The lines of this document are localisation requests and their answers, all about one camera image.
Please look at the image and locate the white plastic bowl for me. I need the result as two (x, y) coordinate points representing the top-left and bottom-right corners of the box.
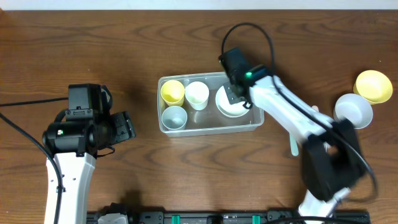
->
(215, 86), (249, 118)

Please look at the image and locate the white plastic cup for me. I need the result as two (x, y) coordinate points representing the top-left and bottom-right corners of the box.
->
(185, 82), (210, 111)

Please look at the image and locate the grey-blue plastic cup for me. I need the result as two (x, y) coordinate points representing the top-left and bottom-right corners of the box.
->
(161, 106), (188, 131)

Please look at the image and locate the yellow plastic cup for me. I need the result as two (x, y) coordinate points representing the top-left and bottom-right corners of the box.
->
(160, 80), (185, 106)

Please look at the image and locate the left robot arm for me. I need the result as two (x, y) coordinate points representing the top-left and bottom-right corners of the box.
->
(43, 110), (136, 223)

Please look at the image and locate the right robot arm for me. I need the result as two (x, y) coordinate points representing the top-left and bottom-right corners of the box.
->
(223, 63), (373, 223)

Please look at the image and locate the clear plastic storage container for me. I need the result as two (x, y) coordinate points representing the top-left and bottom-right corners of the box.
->
(157, 72), (265, 138)

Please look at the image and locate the pink plastic fork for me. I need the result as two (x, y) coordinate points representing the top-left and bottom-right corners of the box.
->
(312, 105), (319, 112)

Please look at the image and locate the mint green plastic spoon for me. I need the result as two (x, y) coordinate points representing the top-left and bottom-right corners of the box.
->
(289, 134), (299, 156)

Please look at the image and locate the grey-blue plastic bowl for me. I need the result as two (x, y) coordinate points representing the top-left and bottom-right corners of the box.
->
(333, 93), (373, 129)

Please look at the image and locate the yellow plastic bowl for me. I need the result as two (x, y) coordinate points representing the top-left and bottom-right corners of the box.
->
(353, 70), (393, 105)

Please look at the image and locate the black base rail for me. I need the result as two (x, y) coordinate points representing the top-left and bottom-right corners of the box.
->
(86, 202), (371, 224)

